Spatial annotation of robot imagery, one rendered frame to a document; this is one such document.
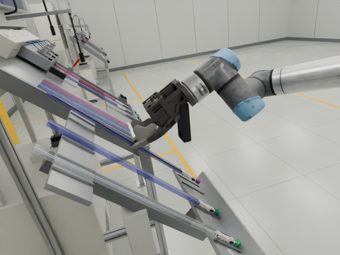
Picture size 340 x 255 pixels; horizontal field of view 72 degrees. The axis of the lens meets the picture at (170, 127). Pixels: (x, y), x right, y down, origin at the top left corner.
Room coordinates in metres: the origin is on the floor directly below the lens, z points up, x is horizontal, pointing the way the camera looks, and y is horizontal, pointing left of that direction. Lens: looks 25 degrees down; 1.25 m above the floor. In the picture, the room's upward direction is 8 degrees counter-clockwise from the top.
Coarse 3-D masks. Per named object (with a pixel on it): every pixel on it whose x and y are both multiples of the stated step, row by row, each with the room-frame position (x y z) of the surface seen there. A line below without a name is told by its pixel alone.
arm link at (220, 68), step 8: (224, 48) 0.63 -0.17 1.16; (216, 56) 0.61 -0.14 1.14; (224, 56) 0.60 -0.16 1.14; (232, 56) 0.60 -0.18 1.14; (208, 64) 0.60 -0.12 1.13; (216, 64) 0.60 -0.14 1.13; (224, 64) 0.59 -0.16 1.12; (232, 64) 0.59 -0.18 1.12; (240, 64) 0.61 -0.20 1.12; (200, 72) 0.59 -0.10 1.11; (208, 72) 0.59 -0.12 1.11; (216, 72) 0.59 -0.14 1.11; (224, 72) 0.58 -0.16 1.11; (232, 72) 0.58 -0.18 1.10; (208, 80) 0.58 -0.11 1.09; (216, 80) 0.58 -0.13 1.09; (224, 80) 0.57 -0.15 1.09; (208, 88) 0.58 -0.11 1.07; (216, 88) 0.59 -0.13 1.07
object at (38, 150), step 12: (36, 144) 0.32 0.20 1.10; (48, 156) 0.32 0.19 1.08; (60, 156) 0.33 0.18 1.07; (72, 168) 0.32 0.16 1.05; (84, 168) 0.33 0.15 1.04; (96, 180) 0.33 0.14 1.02; (108, 180) 0.34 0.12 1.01; (120, 192) 0.34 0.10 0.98; (132, 192) 0.34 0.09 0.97; (144, 204) 0.34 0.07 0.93; (156, 204) 0.35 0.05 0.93; (180, 216) 0.36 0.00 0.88; (204, 228) 0.37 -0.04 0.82
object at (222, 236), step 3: (219, 231) 0.39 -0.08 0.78; (219, 234) 0.38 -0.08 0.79; (222, 234) 0.38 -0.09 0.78; (225, 234) 0.39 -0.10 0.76; (219, 237) 0.38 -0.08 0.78; (222, 237) 0.38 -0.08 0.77; (225, 237) 0.38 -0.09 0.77; (228, 237) 0.39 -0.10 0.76; (231, 237) 0.40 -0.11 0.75; (225, 240) 0.38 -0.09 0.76; (228, 240) 0.38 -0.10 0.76; (231, 240) 0.38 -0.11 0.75; (234, 240) 0.39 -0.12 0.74; (231, 243) 0.38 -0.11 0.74
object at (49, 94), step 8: (48, 96) 0.53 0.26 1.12; (56, 96) 0.53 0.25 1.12; (64, 104) 0.53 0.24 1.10; (72, 104) 0.55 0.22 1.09; (80, 112) 0.54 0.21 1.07; (96, 120) 0.55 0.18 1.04; (104, 128) 0.55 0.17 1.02; (112, 128) 0.56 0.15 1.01; (120, 136) 0.56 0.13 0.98; (144, 152) 0.57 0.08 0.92; (152, 152) 0.58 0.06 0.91; (160, 160) 0.58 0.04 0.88; (176, 168) 0.59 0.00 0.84
